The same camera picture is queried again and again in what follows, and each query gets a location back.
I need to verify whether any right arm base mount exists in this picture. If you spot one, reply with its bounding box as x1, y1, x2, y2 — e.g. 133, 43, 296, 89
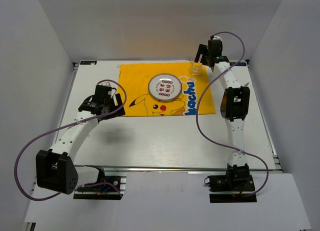
203, 174, 257, 204

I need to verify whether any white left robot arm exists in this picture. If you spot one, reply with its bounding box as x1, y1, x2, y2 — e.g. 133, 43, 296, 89
35, 93, 125, 195

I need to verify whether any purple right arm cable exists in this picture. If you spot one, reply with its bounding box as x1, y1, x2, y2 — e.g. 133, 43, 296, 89
195, 31, 270, 198

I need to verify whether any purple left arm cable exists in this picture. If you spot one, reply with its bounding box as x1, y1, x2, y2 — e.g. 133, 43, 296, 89
13, 78, 127, 201

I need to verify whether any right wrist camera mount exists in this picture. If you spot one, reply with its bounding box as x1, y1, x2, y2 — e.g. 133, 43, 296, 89
210, 35, 222, 41

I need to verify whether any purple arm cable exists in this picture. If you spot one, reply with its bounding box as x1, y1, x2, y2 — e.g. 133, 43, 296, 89
13, 78, 127, 201
195, 31, 270, 198

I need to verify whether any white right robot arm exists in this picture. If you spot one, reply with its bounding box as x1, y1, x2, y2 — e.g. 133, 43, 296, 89
195, 36, 250, 191

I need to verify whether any yellow printed cloth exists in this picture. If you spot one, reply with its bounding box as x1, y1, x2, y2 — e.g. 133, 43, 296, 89
118, 62, 216, 117

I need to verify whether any white plate with red print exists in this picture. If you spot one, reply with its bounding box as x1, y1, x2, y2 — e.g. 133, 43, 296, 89
148, 73, 182, 101

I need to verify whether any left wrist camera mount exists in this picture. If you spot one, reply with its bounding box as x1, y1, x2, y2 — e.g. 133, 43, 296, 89
91, 82, 113, 106

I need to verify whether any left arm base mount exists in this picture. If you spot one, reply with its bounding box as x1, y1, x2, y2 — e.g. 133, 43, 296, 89
73, 165, 127, 201

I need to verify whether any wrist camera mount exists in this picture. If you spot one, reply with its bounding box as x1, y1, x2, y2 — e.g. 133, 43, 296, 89
210, 35, 222, 41
91, 82, 113, 106

